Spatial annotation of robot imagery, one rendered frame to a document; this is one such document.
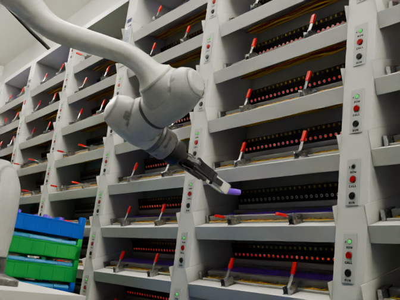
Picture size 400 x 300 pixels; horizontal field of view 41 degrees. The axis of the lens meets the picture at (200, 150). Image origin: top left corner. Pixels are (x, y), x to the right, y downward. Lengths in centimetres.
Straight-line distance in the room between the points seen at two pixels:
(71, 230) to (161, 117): 82
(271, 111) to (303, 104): 14
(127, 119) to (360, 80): 63
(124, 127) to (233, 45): 84
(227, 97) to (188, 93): 75
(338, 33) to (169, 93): 57
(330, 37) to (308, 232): 57
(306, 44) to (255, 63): 23
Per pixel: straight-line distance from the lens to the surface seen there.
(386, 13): 154
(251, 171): 170
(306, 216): 156
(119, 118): 138
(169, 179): 205
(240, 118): 181
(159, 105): 131
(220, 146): 196
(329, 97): 155
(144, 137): 140
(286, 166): 159
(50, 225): 199
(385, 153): 139
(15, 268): 193
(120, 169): 252
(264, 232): 161
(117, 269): 229
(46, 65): 400
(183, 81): 128
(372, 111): 144
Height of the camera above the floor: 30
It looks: 14 degrees up
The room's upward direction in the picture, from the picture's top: 7 degrees clockwise
